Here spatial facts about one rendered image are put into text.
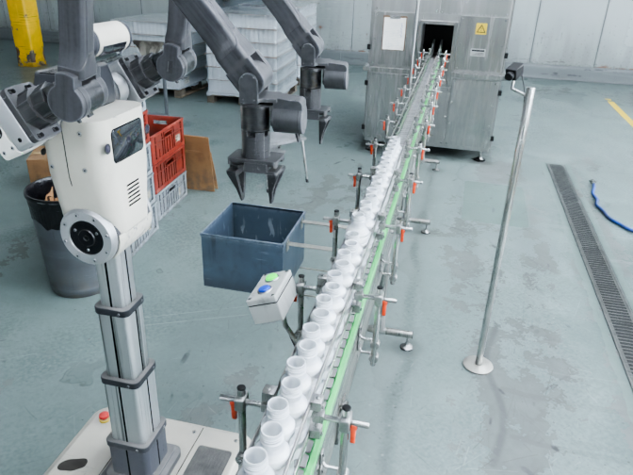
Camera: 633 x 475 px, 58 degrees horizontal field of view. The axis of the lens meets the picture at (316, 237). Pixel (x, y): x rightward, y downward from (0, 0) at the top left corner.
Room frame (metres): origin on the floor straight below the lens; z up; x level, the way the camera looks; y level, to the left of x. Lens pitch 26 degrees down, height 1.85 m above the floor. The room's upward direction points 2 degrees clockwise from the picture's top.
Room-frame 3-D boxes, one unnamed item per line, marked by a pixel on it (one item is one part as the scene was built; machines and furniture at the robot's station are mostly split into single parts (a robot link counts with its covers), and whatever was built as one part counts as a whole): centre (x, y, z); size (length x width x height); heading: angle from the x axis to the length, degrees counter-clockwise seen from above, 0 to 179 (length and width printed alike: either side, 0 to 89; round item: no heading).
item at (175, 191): (4.31, 1.36, 0.11); 0.61 x 0.41 x 0.22; 170
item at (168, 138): (4.32, 1.35, 0.55); 0.61 x 0.41 x 0.22; 170
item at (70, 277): (3.05, 1.43, 0.32); 0.45 x 0.45 x 0.64
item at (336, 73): (1.55, -0.01, 1.60); 0.12 x 0.09 x 0.12; 80
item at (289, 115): (1.11, 0.09, 1.60); 0.12 x 0.09 x 0.12; 80
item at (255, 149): (1.12, 0.13, 1.51); 0.10 x 0.07 x 0.07; 78
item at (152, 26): (8.89, 2.32, 0.50); 1.23 x 1.05 x 1.00; 166
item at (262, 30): (8.49, 0.98, 0.59); 1.24 x 1.03 x 1.17; 170
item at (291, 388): (0.82, 0.04, 1.08); 0.06 x 0.06 x 0.17
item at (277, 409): (0.76, 0.06, 1.08); 0.06 x 0.06 x 0.17
